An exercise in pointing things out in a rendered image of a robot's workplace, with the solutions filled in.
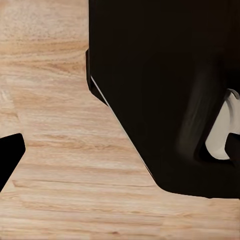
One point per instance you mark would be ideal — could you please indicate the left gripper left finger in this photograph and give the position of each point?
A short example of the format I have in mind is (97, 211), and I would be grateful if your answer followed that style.
(12, 149)

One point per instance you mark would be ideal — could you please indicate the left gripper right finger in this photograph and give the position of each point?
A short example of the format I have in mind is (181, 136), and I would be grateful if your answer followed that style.
(232, 148)

